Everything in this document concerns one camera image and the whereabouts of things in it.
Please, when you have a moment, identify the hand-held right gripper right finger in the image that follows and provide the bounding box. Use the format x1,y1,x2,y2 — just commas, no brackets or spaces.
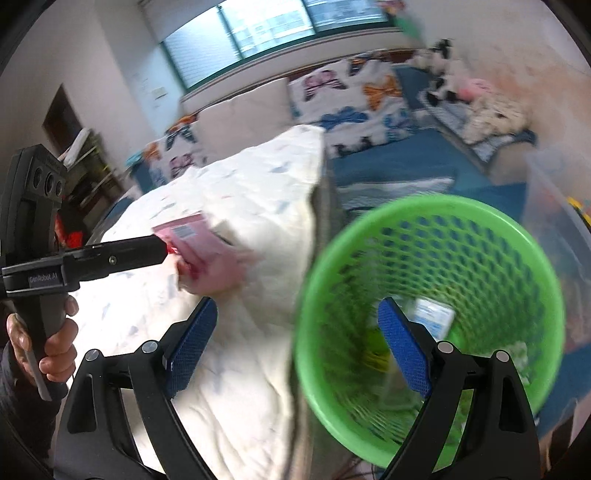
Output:
378,296,542,480

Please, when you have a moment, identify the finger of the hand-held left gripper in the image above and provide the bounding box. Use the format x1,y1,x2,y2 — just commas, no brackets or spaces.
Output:
74,234,169,284

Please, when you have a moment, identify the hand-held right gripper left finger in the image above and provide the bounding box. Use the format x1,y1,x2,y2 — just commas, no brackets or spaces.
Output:
67,295,219,480

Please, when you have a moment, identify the pink snack packet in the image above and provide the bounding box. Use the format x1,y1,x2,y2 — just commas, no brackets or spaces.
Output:
152,211,257,296

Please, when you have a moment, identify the green plastic mesh basket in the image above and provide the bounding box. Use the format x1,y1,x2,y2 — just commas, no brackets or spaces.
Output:
293,194,566,469

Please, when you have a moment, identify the person's left forearm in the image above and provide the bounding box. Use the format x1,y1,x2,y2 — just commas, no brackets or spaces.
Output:
0,344,70,467

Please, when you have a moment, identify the person's left hand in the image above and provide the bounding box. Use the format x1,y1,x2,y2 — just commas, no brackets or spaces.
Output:
7,295,79,385

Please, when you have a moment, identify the white and blue packet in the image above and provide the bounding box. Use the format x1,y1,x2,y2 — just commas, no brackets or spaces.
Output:
411,298,455,340

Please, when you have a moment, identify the cluttered dark shelf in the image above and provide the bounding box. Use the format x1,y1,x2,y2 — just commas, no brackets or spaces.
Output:
60,129,123,217

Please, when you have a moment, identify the butterfly print pillow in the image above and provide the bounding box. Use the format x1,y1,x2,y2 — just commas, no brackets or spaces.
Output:
288,54,416,145
131,115,208,186

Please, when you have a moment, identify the white quilted printed blanket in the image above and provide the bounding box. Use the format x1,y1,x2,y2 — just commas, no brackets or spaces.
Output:
74,124,352,480

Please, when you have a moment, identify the beige pillow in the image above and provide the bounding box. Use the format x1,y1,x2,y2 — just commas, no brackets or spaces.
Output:
182,76,296,162

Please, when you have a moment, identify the blue bed sheet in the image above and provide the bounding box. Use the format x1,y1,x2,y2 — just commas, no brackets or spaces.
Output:
323,65,539,232

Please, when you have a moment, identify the clear plastic storage box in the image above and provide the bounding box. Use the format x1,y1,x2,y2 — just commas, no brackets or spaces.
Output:
522,143,591,352

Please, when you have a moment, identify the pink plush toy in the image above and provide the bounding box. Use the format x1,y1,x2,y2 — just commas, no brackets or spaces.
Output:
457,78,492,100

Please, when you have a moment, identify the green framed window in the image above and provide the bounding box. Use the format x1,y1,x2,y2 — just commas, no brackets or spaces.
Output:
161,0,398,90

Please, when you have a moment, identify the black and white cow plush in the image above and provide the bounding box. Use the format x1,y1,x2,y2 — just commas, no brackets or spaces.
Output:
411,39,467,108

